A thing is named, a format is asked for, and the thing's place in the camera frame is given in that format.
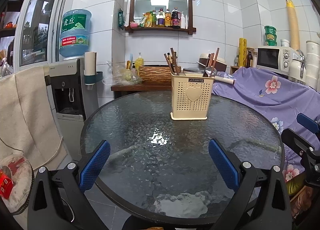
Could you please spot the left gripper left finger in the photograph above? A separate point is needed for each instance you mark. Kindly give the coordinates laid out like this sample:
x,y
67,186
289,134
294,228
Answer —
x,y
57,198

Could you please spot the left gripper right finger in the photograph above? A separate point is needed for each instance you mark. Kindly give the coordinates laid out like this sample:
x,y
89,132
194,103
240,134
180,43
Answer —
x,y
260,199

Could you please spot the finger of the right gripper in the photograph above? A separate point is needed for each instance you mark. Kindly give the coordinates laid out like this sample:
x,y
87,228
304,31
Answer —
x,y
308,123
295,142

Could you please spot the large steel spoon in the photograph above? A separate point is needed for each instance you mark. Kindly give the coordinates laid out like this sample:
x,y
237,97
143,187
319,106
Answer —
x,y
211,72

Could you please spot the cream perforated utensil basket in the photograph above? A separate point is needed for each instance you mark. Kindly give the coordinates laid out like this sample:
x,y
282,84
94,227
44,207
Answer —
x,y
190,97

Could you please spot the wooden-handled steel spoon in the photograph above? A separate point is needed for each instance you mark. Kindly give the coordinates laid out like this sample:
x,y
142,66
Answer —
x,y
207,65

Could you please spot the black gold-band chopstick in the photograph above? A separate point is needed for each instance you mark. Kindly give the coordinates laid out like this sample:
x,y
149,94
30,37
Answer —
x,y
171,63

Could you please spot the purple floral cloth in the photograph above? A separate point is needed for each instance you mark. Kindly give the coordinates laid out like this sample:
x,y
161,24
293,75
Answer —
x,y
276,98

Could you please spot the red white fan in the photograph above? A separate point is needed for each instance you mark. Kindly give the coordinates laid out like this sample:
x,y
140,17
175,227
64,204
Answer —
x,y
20,171

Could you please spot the white microwave oven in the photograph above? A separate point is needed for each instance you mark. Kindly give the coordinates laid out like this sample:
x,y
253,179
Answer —
x,y
276,59

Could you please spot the beige cloth cover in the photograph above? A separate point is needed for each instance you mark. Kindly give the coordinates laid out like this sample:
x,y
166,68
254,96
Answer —
x,y
27,124

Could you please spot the tall yellow rolled mat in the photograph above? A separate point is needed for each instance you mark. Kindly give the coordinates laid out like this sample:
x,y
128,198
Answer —
x,y
293,25

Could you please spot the dark glass bottle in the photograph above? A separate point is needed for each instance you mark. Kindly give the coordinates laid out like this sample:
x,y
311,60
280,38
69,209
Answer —
x,y
249,59

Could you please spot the yellow wrap roll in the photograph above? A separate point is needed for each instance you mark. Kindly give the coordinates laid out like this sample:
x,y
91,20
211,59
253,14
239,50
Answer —
x,y
242,52

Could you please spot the green stacked containers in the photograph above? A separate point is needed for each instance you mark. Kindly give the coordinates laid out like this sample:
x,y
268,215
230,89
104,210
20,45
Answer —
x,y
270,35

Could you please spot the round glass table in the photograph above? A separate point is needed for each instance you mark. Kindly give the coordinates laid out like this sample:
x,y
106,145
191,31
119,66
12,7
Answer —
x,y
160,169

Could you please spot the white water dispenser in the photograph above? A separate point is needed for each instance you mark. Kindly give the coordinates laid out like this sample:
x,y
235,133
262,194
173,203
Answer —
x,y
73,101

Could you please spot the wooden side counter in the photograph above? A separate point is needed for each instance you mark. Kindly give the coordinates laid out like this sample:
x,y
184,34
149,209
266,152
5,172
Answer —
x,y
120,90

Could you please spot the paper cup holder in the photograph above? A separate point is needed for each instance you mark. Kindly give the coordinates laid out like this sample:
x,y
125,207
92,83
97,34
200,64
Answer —
x,y
91,75

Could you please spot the clear plastic bag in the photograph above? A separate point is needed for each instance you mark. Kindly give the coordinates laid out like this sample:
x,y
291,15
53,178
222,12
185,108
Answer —
x,y
116,74

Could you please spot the woven wicker basket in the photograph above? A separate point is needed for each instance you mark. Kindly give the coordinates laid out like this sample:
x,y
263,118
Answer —
x,y
155,74

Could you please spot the blue water bottle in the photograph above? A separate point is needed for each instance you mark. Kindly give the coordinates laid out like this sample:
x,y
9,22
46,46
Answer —
x,y
75,31

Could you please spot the yellow soap dispenser bottle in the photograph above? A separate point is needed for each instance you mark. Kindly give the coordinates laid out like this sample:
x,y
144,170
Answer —
x,y
138,63

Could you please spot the dark soy sauce bottle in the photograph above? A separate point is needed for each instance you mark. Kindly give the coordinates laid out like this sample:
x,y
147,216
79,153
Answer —
x,y
175,18

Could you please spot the sliding window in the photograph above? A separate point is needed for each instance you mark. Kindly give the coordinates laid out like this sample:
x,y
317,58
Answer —
x,y
29,34

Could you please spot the wooden framed wall shelf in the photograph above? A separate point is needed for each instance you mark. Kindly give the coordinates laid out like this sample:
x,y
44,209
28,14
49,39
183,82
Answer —
x,y
153,15

